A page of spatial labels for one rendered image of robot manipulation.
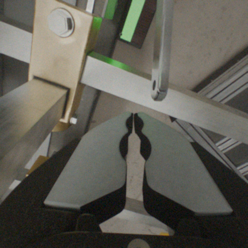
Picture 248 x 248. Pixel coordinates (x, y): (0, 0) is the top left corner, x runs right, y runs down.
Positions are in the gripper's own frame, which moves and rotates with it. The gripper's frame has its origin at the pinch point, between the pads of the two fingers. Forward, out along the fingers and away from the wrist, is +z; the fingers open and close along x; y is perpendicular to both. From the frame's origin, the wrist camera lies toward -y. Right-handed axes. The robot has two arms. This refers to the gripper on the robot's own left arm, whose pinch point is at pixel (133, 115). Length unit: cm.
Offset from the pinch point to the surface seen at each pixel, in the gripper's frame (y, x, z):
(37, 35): -4.7, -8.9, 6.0
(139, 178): 108, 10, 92
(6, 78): 6.2, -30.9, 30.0
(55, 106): 0.7, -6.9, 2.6
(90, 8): -7.7, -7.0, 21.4
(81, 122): 13.6, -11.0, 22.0
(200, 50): 6, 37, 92
